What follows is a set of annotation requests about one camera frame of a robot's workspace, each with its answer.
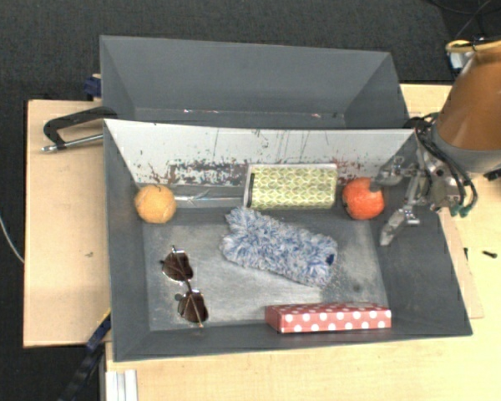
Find green patterned box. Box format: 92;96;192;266
243;163;339;211

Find yellow-orange tennis ball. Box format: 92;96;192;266
134;184;178;225

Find blue and white fluffy cloth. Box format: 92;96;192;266
219;206;340;289

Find red white-dotted box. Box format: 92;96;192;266
264;302;392;334

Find brown sunglasses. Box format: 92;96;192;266
159;245;210;328

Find pale wood board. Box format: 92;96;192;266
23;98;114;348

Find orange toy fruit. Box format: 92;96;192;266
342;177;386;221

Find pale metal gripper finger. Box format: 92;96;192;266
372;155;418;192
379;207;421;247

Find grey metal bin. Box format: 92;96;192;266
99;34;473;363

